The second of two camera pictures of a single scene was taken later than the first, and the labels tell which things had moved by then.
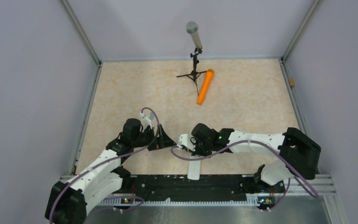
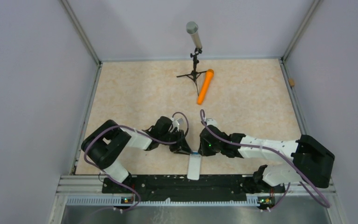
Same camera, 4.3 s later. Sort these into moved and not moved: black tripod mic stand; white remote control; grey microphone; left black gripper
Moved: left black gripper
Not moved: grey microphone; black tripod mic stand; white remote control
